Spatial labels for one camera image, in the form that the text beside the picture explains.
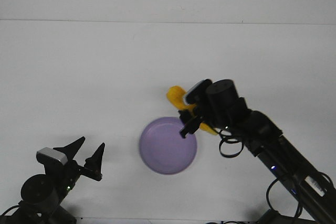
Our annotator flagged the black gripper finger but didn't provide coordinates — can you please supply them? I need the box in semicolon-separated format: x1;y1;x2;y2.
178;104;204;124
84;143;105;176
180;116;203;138
54;136;86;161

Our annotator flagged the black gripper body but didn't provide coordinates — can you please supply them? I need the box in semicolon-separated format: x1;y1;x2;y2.
44;160;102;185
196;79;248;130

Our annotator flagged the yellow corn cob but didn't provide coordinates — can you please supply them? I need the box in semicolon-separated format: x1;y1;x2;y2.
166;86;218;135

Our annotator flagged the purple round plate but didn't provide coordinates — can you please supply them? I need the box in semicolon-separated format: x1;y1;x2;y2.
139;116;197;175

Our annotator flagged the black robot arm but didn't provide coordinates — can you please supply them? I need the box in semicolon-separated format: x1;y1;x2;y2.
1;137;105;223
179;79;335;223

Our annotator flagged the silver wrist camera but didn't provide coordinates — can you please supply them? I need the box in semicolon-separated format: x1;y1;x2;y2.
183;79;212;105
36;147;68;165

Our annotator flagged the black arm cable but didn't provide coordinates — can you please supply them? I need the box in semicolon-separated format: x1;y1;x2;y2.
0;204;20;217
218;126;244;158

